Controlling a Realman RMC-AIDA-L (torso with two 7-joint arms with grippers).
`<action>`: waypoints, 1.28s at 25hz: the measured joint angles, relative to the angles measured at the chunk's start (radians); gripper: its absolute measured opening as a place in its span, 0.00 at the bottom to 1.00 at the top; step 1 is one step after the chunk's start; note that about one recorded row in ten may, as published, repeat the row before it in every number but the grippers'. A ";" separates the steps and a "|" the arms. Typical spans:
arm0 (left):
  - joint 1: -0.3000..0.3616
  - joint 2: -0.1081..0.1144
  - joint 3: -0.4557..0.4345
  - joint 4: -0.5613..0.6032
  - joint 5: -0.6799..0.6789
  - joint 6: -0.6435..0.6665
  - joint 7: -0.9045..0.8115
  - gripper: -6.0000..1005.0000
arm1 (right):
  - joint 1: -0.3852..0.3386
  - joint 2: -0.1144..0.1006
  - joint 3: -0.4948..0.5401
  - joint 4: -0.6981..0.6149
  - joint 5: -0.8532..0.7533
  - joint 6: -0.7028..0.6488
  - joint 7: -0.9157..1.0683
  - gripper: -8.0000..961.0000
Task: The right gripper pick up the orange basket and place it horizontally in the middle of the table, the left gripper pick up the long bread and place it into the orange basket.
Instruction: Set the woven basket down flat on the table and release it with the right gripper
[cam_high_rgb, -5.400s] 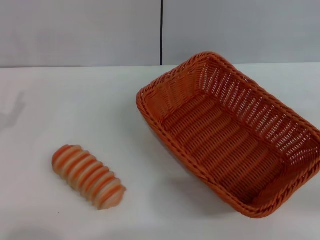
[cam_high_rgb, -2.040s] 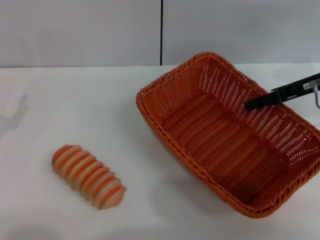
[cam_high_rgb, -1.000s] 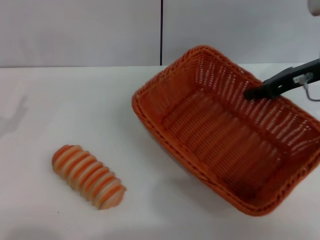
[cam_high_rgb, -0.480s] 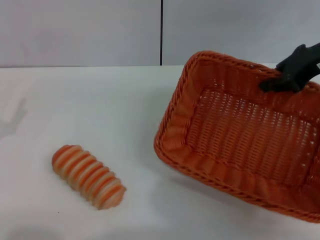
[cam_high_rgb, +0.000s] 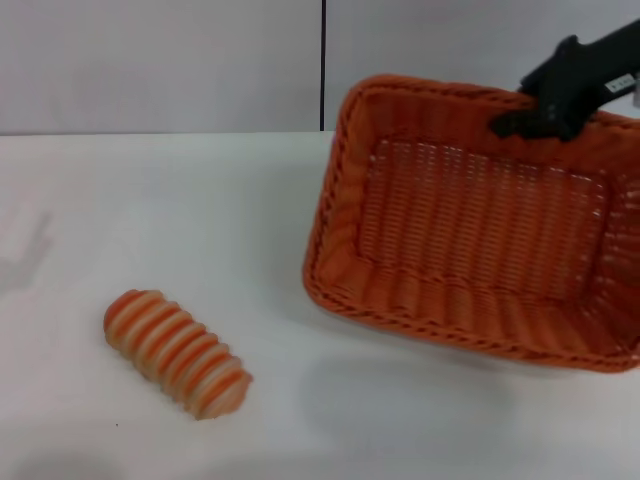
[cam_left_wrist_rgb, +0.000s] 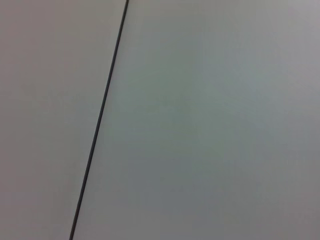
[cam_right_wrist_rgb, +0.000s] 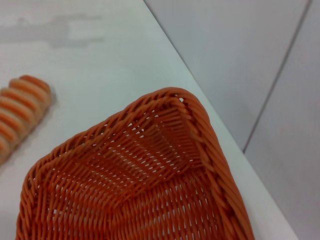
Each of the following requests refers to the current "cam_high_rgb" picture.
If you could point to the striped orange toy bread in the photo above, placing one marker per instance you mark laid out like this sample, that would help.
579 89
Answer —
175 350

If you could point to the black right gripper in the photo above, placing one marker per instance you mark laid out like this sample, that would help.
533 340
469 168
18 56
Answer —
575 80

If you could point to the orange woven plastic basket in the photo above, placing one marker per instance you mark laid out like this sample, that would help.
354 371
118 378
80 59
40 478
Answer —
480 235

